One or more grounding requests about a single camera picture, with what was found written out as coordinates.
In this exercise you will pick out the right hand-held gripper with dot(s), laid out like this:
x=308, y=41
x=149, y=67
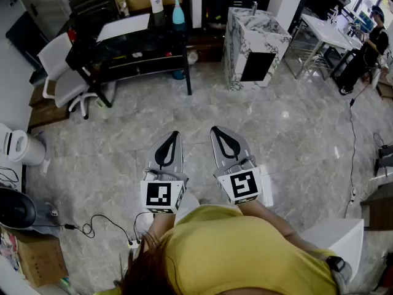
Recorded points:
x=242, y=184

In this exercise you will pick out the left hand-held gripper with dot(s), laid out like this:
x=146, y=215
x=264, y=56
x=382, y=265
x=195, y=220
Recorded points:
x=159, y=195

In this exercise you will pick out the teal spray bottle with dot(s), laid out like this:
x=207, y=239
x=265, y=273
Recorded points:
x=178, y=15

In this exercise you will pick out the person's left forearm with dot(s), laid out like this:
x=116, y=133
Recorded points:
x=161, y=226

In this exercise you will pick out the person's right forearm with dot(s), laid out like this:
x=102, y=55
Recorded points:
x=276, y=223

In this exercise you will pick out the white soap bottle blue cap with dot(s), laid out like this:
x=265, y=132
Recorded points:
x=156, y=3

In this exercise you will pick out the person's white trousers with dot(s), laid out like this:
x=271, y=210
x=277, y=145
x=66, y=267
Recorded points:
x=188, y=204

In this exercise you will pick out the small white power strip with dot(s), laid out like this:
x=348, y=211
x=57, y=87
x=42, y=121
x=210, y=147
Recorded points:
x=134, y=243

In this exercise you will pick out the white marble sink cabinet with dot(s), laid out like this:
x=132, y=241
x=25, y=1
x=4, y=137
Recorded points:
x=245, y=54

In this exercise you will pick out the black marble washstand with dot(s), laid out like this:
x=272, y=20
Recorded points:
x=138, y=57

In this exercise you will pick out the person's yellow shirt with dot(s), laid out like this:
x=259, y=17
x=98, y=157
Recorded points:
x=245, y=257

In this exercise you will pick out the white office chair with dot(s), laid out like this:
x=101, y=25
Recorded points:
x=64, y=81

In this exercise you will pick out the brown wooden crate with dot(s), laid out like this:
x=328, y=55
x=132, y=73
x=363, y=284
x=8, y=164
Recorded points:
x=46, y=109

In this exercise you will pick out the white floor power strip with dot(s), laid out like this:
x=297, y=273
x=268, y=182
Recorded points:
x=353, y=194

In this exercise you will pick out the white sink basin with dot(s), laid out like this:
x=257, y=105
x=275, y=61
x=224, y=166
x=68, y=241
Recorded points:
x=122, y=28

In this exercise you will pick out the white box cabinet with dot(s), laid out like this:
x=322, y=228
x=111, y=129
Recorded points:
x=337, y=238

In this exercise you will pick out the white pedal bin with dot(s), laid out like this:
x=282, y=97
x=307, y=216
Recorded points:
x=24, y=147

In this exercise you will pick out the chrome faucet on marble cabinet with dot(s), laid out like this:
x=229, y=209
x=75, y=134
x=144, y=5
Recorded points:
x=254, y=8

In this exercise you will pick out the black clip-on device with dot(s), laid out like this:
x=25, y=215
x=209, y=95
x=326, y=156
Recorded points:
x=336, y=263

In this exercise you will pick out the small chrome washstand faucet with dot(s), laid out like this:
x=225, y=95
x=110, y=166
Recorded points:
x=124, y=8

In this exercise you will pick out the black round appliance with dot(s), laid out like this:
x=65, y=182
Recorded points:
x=15, y=209

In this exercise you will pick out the dark wooden bench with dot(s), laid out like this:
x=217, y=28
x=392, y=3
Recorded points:
x=379, y=207

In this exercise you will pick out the small brown cardboard box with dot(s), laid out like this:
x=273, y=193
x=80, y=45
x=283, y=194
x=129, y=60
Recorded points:
x=40, y=260

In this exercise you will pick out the white table with metal frame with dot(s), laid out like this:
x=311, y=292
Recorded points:
x=325, y=31

